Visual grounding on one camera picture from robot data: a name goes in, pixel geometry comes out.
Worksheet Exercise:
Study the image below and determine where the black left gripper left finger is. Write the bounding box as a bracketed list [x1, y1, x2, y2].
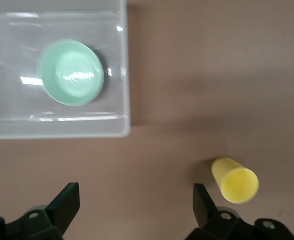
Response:
[4, 182, 81, 240]

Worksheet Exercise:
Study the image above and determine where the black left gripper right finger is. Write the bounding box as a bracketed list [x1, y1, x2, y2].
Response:
[185, 183, 255, 240]

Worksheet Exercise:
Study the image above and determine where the yellow plastic cup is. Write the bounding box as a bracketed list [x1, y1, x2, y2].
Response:
[210, 156, 259, 205]

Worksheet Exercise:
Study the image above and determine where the clear plastic box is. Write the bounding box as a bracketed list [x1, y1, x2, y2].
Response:
[0, 0, 131, 140]

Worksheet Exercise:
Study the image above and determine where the mint green bowl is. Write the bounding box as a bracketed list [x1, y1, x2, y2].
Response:
[36, 39, 105, 108]

